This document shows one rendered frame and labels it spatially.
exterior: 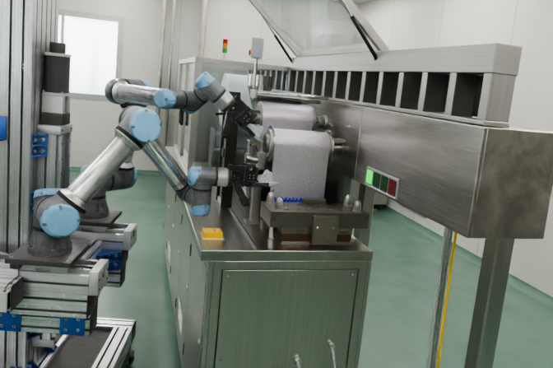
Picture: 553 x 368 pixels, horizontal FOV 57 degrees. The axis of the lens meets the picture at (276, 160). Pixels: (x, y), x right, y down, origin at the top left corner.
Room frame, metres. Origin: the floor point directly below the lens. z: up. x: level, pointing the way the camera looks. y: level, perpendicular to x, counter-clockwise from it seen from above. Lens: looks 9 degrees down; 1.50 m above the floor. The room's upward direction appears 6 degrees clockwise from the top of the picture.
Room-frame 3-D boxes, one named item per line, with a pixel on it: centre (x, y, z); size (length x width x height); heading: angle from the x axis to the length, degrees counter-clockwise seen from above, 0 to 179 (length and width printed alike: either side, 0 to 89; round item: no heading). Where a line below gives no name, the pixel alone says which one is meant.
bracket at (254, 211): (2.12, 0.08, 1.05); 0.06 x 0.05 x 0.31; 106
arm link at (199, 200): (1.98, 0.29, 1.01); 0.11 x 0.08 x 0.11; 33
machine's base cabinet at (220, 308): (3.01, 0.24, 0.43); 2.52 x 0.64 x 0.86; 16
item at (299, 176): (2.07, -0.10, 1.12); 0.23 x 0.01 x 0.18; 106
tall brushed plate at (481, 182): (2.84, -0.21, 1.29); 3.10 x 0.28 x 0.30; 16
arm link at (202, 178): (1.96, 0.28, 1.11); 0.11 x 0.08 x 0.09; 106
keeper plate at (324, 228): (1.88, -0.21, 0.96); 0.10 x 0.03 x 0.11; 106
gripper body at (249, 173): (2.00, 0.13, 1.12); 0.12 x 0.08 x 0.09; 106
